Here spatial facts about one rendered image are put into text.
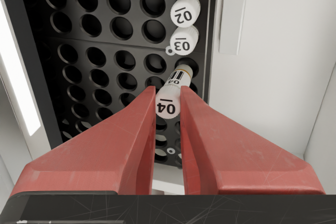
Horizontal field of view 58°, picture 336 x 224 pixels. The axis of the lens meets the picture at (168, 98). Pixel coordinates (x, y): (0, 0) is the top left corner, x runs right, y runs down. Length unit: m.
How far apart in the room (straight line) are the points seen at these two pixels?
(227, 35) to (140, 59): 0.07
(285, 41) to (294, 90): 0.04
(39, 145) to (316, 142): 0.19
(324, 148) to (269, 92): 0.05
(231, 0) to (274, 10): 0.03
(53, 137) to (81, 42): 0.06
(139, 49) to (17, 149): 0.08
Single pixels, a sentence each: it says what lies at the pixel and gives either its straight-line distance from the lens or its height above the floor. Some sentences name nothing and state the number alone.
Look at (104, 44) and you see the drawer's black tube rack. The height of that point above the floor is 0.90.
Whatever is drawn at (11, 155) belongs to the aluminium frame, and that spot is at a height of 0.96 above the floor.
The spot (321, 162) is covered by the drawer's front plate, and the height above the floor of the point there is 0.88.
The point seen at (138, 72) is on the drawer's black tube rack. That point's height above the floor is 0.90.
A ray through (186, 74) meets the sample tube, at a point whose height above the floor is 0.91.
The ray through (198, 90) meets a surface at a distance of 0.17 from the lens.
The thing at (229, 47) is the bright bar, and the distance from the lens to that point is 0.21.
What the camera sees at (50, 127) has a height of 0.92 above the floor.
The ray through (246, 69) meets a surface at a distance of 0.23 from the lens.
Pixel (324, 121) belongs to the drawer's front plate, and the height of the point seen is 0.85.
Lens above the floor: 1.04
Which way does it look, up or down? 52 degrees down
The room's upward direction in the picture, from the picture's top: 155 degrees counter-clockwise
